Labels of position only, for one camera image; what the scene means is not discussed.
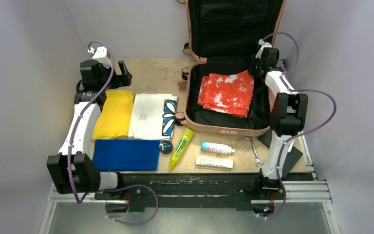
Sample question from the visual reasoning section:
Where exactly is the red white tie-dye cloth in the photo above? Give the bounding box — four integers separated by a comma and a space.
197, 71, 255, 118

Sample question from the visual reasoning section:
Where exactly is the yellow cloth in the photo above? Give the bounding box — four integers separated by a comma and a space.
92, 90, 134, 141

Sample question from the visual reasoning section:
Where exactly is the white shirt blue flower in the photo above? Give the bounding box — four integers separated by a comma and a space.
128, 93, 178, 140

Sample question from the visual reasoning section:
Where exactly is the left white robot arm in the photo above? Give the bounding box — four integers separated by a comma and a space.
46, 59, 132, 199

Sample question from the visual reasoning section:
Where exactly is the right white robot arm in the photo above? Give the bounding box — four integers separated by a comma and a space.
254, 46, 308, 198

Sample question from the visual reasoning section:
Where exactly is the pink suitcase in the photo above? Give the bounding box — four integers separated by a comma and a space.
182, 0, 286, 137

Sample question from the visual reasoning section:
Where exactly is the black foam pad upper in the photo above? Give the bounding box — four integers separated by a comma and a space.
257, 129, 272, 149

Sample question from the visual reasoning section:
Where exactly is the black foam pad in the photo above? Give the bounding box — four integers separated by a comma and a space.
257, 129, 272, 149
282, 145, 303, 178

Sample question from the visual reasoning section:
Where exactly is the blue folded cloth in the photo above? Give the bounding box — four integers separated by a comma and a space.
93, 139, 160, 172

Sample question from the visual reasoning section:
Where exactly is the round dark blue tin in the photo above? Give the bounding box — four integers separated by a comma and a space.
159, 140, 173, 155

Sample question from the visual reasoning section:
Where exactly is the yellow green tube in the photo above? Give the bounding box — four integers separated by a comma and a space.
169, 128, 194, 171

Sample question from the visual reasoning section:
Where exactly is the silver wrench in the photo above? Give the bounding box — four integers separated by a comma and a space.
246, 136, 263, 166

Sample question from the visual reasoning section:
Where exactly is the black foam pad lower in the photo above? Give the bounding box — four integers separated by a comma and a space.
282, 145, 303, 178

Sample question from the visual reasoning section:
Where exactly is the white teal spray bottle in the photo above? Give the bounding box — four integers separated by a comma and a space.
201, 141, 236, 155

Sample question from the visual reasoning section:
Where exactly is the white toothpaste box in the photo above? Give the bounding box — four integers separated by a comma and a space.
196, 157, 233, 169

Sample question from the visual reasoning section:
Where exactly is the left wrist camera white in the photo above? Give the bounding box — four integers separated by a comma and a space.
87, 46, 112, 68

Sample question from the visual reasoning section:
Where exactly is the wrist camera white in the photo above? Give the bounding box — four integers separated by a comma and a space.
255, 39, 272, 59
87, 46, 112, 68

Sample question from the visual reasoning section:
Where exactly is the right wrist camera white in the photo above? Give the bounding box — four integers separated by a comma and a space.
255, 39, 272, 59

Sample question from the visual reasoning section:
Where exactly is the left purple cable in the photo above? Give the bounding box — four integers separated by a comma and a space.
67, 40, 159, 226

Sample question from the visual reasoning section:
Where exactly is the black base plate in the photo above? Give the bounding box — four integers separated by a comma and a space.
61, 173, 314, 212

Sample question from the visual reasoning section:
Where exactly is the aluminium rail frame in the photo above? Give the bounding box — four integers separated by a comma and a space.
38, 58, 341, 234

